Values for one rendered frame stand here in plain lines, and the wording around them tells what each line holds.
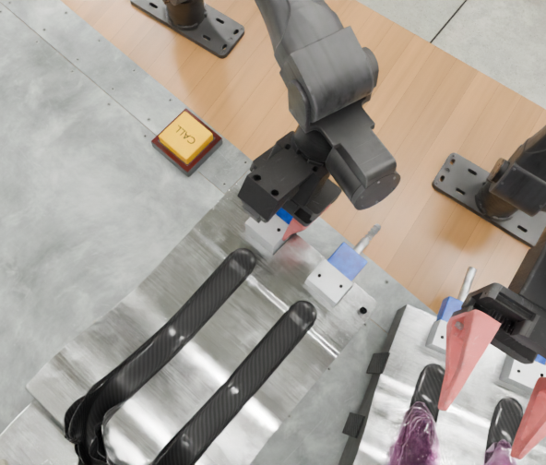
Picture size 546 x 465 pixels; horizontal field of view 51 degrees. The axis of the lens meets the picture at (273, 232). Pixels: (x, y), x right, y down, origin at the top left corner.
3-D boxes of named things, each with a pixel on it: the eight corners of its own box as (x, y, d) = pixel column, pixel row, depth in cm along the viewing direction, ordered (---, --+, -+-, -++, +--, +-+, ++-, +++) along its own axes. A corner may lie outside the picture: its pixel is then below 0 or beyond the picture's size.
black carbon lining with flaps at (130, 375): (239, 244, 81) (238, 224, 72) (326, 320, 78) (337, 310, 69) (53, 443, 72) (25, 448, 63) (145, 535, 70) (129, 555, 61)
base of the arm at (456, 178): (567, 240, 82) (587, 201, 84) (445, 166, 85) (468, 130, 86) (540, 254, 90) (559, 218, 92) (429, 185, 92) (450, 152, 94)
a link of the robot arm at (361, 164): (410, 185, 63) (433, 119, 52) (344, 221, 62) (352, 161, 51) (352, 113, 68) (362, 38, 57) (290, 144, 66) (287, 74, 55)
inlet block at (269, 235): (305, 168, 83) (308, 152, 78) (332, 189, 83) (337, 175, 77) (245, 233, 81) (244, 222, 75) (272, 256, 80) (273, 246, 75)
